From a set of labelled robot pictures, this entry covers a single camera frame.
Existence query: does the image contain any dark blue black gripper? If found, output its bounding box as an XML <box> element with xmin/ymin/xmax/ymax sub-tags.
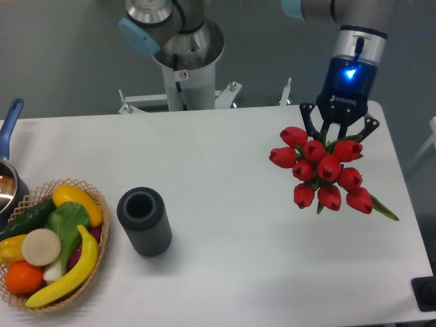
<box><xmin>299</xmin><ymin>57</ymin><xmax>380</xmax><ymax>140</ymax></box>

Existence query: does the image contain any red tulip bouquet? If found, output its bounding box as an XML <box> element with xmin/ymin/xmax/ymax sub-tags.
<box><xmin>269</xmin><ymin>127</ymin><xmax>399</xmax><ymax>221</ymax></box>

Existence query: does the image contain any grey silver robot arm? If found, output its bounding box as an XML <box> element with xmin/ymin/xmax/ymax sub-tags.
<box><xmin>119</xmin><ymin>1</ymin><xmax>396</xmax><ymax>138</ymax></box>

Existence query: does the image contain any dark grey ribbed vase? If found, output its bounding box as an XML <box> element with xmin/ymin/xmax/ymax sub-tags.
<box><xmin>116</xmin><ymin>187</ymin><xmax>172</xmax><ymax>257</ymax></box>

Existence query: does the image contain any black device at table edge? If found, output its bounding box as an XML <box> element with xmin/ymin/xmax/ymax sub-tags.
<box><xmin>411</xmin><ymin>276</ymin><xmax>435</xmax><ymax>312</ymax></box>

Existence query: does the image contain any purple red vegetable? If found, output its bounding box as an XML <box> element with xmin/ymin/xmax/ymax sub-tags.
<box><xmin>68</xmin><ymin>226</ymin><xmax>102</xmax><ymax>270</ymax></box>

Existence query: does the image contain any yellow lemon squash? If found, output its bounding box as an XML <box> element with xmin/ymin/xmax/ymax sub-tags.
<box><xmin>52</xmin><ymin>184</ymin><xmax>103</xmax><ymax>228</ymax></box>

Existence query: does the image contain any yellow banana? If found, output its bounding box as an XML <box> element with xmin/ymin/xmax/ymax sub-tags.
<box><xmin>25</xmin><ymin>225</ymin><xmax>99</xmax><ymax>309</ymax></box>

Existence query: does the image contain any green bok choy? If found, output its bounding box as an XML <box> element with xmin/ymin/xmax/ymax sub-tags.
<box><xmin>44</xmin><ymin>202</ymin><xmax>89</xmax><ymax>283</ymax></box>

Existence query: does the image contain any woven wicker basket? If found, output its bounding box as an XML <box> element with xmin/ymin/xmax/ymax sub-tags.
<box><xmin>1</xmin><ymin>178</ymin><xmax>110</xmax><ymax>313</ymax></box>

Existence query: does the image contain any green cucumber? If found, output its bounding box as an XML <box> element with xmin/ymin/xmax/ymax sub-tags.
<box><xmin>1</xmin><ymin>198</ymin><xmax>56</xmax><ymax>241</ymax></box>

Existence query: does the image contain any beige round slice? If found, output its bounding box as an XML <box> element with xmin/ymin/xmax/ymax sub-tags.
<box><xmin>21</xmin><ymin>228</ymin><xmax>61</xmax><ymax>266</ymax></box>

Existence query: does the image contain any yellow bell pepper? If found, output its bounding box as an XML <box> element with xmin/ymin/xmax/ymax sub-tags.
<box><xmin>1</xmin><ymin>234</ymin><xmax>27</xmax><ymax>266</ymax></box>

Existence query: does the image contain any orange fruit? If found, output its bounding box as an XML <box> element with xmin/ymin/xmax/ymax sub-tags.
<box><xmin>5</xmin><ymin>261</ymin><xmax>43</xmax><ymax>294</ymax></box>

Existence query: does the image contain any white frame at right edge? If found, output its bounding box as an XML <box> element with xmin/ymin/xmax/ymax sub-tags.
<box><xmin>403</xmin><ymin>117</ymin><xmax>435</xmax><ymax>181</ymax></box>

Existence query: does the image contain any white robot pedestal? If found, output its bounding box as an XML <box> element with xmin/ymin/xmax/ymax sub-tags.
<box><xmin>117</xmin><ymin>18</ymin><xmax>293</xmax><ymax>114</ymax></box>

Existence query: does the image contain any blue handled saucepan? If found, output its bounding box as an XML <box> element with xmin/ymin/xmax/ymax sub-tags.
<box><xmin>1</xmin><ymin>98</ymin><xmax>29</xmax><ymax>230</ymax></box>

